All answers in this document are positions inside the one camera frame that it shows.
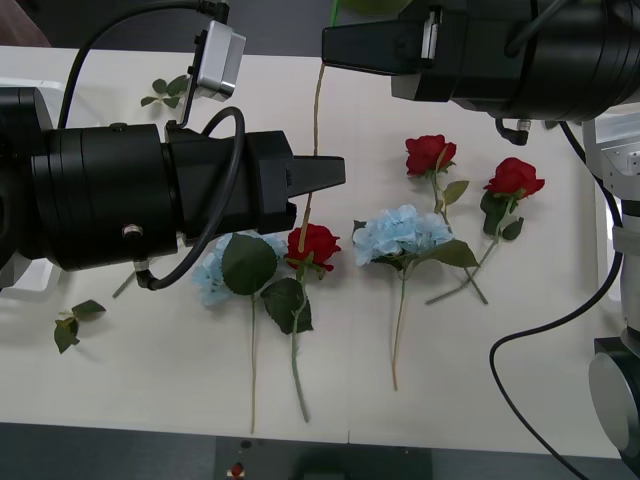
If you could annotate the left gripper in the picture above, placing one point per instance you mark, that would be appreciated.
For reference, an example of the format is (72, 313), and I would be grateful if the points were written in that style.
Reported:
(225, 185)

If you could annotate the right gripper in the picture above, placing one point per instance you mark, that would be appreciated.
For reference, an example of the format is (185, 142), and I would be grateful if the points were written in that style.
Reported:
(475, 70)

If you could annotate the artificial flower long tan stem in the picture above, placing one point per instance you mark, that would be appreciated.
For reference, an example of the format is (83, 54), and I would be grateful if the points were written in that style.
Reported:
(316, 115)

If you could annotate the red rose with green stem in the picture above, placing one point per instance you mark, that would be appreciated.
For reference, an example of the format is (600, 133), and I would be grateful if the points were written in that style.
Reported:
(427, 152)
(315, 242)
(512, 180)

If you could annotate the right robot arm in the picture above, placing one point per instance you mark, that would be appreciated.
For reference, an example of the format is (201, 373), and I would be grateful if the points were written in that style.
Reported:
(575, 50)

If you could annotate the pale blue flower with stem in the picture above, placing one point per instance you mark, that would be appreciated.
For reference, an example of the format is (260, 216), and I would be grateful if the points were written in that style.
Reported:
(400, 232)
(247, 262)

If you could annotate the loose green leaf twig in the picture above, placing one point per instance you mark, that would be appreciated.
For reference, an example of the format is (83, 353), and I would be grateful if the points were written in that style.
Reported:
(65, 335)
(172, 87)

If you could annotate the loose green stem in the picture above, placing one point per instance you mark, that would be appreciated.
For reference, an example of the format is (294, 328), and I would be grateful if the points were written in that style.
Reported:
(124, 283)

